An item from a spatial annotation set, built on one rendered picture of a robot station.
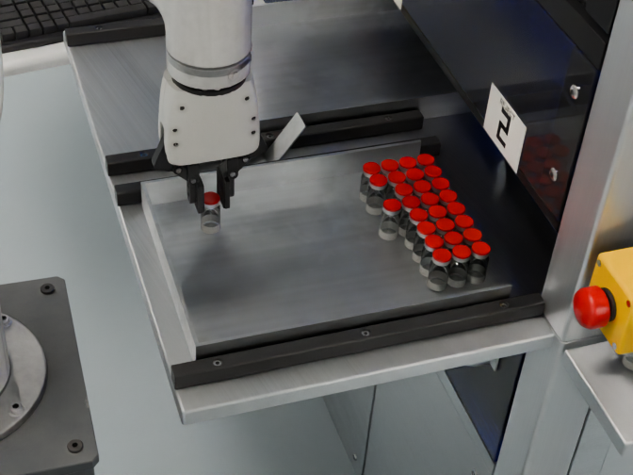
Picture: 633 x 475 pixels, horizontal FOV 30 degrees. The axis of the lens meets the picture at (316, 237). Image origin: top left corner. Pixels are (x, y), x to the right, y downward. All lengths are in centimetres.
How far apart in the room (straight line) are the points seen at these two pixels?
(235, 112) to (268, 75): 37
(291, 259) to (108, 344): 116
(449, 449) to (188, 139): 63
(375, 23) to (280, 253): 51
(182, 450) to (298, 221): 97
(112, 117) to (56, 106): 155
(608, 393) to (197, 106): 50
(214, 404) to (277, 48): 63
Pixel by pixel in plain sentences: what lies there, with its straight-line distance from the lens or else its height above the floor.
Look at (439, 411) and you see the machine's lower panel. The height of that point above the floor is 53.
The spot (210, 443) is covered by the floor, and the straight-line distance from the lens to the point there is 225.
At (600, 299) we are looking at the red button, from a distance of 112.
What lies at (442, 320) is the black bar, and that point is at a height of 90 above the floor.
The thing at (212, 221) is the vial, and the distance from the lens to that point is 131.
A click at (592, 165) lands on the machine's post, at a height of 109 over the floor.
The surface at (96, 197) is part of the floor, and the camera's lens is 276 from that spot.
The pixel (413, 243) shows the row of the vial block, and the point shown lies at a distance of 130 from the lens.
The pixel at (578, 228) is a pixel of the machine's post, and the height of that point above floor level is 102.
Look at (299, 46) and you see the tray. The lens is 164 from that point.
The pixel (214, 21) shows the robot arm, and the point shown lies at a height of 118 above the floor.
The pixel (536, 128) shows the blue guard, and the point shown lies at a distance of 123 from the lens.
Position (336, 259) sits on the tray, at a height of 88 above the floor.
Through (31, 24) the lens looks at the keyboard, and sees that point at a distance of 179.
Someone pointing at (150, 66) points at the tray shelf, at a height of 88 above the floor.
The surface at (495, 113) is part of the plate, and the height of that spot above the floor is 102.
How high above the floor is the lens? 176
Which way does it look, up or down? 42 degrees down
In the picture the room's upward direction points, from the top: 5 degrees clockwise
